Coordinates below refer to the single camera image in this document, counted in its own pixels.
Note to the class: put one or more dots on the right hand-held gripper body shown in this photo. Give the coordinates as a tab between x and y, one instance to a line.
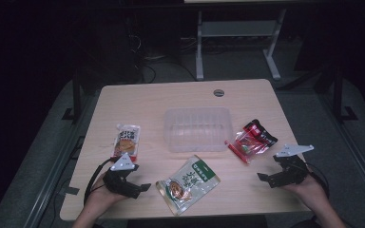
293	169

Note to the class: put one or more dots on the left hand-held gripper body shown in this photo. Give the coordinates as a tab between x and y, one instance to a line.
122	163

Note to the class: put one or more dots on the orange and white snack packet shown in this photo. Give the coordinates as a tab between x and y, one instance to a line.
126	142

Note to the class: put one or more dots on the red and black snack packet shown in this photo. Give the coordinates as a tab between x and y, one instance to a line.
253	142

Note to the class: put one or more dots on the clear plastic container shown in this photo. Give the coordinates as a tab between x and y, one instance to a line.
198	129

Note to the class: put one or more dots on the person's right hand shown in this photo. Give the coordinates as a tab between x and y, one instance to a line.
310	191

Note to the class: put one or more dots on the person's left hand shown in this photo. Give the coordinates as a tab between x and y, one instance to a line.
103	196

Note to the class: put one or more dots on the green and white snack packet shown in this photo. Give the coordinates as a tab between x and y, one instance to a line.
188	185

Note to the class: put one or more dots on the grey tape strip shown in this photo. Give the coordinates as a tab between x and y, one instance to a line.
71	190

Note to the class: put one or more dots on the black metal stand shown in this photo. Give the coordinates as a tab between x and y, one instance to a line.
76	95
339	95

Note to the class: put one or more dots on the white desk frame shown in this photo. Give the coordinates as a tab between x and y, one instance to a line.
237	28

